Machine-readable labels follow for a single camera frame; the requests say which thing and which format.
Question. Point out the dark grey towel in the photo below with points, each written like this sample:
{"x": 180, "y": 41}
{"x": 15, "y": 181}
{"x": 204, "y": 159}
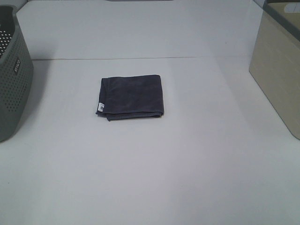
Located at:
{"x": 133, "y": 97}

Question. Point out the beige storage box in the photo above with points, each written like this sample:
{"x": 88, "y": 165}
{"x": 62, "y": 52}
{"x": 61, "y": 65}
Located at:
{"x": 275, "y": 62}

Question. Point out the grey perforated plastic basket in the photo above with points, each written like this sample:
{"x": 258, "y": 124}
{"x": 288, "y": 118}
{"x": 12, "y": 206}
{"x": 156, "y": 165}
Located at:
{"x": 16, "y": 72}

